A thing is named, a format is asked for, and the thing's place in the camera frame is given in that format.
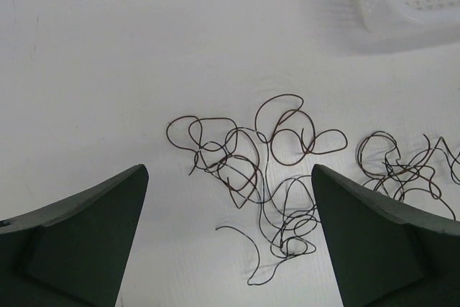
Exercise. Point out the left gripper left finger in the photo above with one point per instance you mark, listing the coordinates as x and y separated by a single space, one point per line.
73 252

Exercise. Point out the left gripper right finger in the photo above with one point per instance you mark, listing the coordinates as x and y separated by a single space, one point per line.
385 252

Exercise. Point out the white rectangular basket left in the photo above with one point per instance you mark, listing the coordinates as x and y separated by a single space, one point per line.
371 27

